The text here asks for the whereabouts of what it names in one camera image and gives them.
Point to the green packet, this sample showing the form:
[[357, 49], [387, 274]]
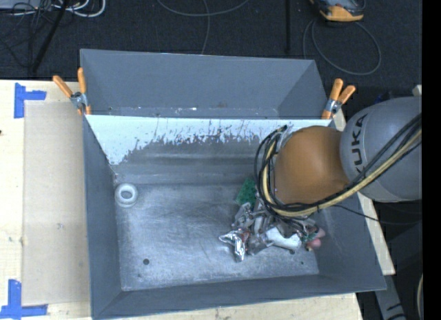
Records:
[[246, 191]]

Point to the pale wood flat board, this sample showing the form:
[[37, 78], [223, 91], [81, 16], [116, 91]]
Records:
[[51, 191]]

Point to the clear tape roll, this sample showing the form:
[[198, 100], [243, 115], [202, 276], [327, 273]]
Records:
[[121, 198]]

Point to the crumpled silver foil packet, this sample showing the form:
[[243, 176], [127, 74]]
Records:
[[237, 242]]

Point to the grey metal bin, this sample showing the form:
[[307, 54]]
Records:
[[179, 236]]

